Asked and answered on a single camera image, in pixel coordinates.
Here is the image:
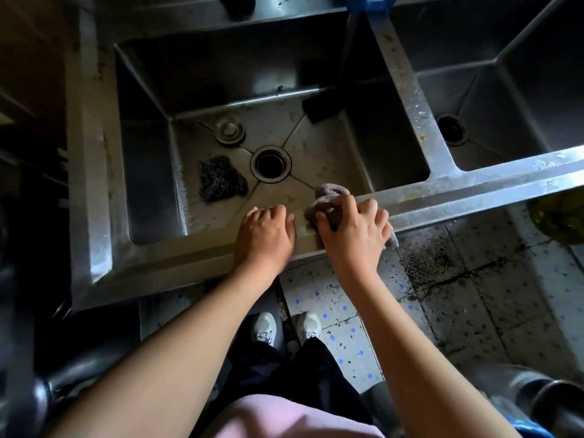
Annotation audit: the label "person's left hand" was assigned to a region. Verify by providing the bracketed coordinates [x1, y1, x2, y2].
[232, 204, 297, 275]

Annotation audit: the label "person's left white shoe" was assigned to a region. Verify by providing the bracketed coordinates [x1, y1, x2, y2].
[249, 311, 278, 347]

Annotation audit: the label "black steel wool scourer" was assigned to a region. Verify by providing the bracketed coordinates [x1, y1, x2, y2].
[197, 155, 249, 204]

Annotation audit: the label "person's dark trousers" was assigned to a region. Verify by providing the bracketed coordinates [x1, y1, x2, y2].
[196, 337, 380, 438]

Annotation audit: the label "metal sink stopper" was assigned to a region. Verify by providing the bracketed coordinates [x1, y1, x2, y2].
[214, 119, 247, 147]

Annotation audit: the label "black rectangular sponge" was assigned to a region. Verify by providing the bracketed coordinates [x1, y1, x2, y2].
[302, 88, 346, 125]

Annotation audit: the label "curved steel faucet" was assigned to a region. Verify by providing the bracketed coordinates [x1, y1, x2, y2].
[218, 0, 257, 19]

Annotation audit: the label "person's white shoe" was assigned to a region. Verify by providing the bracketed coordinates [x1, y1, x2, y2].
[249, 311, 278, 347]
[294, 310, 324, 346]

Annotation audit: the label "person's right hand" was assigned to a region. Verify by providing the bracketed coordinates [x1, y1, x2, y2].
[304, 195, 394, 280]

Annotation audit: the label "blue plastic bag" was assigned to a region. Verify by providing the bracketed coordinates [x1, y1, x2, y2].
[506, 417, 557, 438]

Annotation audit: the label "metal floor drain grate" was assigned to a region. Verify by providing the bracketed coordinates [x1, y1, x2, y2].
[401, 246, 453, 293]

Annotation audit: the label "person's right white shoe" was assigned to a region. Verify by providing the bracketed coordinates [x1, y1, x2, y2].
[294, 310, 324, 346]

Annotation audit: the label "person's right forearm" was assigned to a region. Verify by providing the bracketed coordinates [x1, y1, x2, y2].
[342, 268, 521, 438]

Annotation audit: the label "person's left forearm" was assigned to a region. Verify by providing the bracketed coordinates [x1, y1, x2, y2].
[50, 264, 283, 438]

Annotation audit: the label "stainless steel double sink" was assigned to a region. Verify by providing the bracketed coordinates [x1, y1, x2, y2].
[63, 0, 584, 313]

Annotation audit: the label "blue dish soap bottle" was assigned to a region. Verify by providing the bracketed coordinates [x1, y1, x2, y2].
[351, 0, 398, 14]

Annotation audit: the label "yellow-green waste bag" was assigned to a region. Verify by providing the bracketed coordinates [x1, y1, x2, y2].
[527, 193, 584, 246]

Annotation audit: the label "person's pink shirt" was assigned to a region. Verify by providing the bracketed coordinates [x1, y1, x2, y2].
[212, 392, 386, 438]

